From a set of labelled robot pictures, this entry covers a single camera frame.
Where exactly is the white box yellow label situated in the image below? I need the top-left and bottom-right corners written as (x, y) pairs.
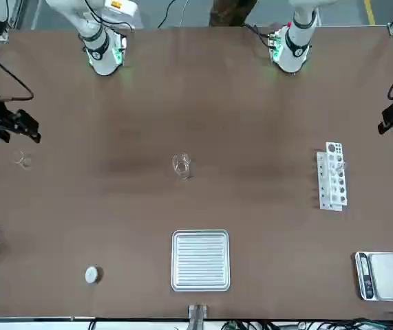
top-left (99, 0), bottom-right (138, 19)

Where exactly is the small white cup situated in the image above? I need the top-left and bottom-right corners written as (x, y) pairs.
top-left (85, 265), bottom-right (100, 285)

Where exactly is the small glass beaker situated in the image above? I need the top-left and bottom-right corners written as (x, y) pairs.
top-left (12, 150), bottom-right (32, 169)

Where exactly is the aluminium frame post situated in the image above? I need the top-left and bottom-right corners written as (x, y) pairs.
top-left (0, 0), bottom-right (23, 42)
top-left (187, 304), bottom-right (211, 330)

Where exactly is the black floor cable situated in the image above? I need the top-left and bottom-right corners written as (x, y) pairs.
top-left (157, 0), bottom-right (177, 29)

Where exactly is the ribbed metal tray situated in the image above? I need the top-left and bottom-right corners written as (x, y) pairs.
top-left (171, 229), bottom-right (231, 292)

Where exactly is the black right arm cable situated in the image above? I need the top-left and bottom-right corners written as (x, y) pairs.
top-left (0, 36), bottom-right (34, 102)

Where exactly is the clear glass beaker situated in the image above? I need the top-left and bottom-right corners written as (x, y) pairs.
top-left (171, 153), bottom-right (193, 182)

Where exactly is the white test tube rack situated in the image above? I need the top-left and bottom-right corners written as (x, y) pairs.
top-left (316, 141), bottom-right (350, 211)

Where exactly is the silver digital scale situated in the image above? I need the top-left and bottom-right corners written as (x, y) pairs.
top-left (354, 252), bottom-right (393, 303)

